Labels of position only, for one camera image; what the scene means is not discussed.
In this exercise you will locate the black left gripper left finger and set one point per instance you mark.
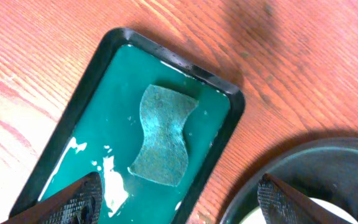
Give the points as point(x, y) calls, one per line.
point(79, 203)

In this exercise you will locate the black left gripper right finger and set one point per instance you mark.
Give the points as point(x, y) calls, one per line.
point(281, 203)

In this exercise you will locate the green scrub sponge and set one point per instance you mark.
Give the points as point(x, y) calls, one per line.
point(163, 156)

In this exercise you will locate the round black serving tray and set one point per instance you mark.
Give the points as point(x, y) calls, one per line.
point(326, 169)

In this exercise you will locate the rectangular green water tray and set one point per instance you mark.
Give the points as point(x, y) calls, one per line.
point(100, 131)

